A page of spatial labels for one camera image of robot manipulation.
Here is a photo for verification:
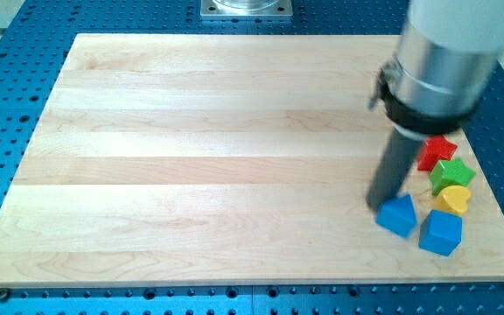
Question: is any yellow heart block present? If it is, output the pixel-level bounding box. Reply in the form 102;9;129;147
432;185;472;215

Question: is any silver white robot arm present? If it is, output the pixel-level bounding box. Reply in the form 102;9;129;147
370;0;504;140

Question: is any blue perforated table plate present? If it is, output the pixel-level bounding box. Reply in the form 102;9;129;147
0;0;504;314

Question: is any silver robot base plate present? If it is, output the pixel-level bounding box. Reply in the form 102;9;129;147
199;0;293;19

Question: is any light wooden board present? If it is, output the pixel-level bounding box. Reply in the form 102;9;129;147
0;34;504;288

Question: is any blue cube block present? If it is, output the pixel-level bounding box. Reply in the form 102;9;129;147
418;209;463;256

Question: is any red star block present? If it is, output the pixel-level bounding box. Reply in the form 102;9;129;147
416;136;458;172

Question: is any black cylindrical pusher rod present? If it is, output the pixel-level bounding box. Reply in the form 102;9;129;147
366;126;427;211

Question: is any green star block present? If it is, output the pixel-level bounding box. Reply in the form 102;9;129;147
429;157;476;195

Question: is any blue triangular block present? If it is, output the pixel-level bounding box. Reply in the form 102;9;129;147
375;194;418;238

